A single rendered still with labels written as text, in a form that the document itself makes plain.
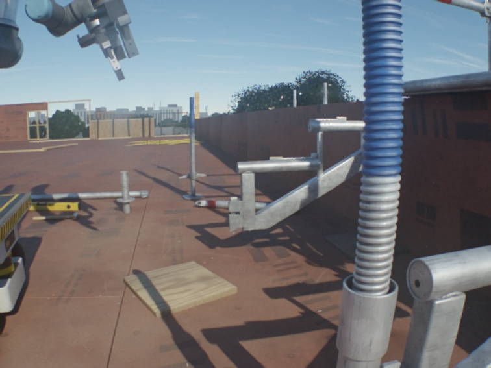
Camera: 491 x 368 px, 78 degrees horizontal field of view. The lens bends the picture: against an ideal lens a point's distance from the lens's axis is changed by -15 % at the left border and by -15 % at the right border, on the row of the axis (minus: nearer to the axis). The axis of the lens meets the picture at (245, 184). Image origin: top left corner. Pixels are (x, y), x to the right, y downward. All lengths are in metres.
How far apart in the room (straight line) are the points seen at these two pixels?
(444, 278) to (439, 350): 0.10
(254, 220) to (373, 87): 1.17
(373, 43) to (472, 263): 0.26
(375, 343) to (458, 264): 0.13
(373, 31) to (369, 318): 0.27
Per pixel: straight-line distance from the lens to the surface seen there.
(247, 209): 1.42
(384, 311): 0.36
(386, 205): 0.33
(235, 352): 0.95
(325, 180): 1.51
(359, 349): 0.38
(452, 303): 0.44
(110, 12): 0.91
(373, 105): 0.33
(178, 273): 1.36
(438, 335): 0.45
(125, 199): 2.34
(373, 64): 0.33
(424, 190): 1.59
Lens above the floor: 0.57
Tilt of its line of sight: 10 degrees down
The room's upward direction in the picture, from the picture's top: straight up
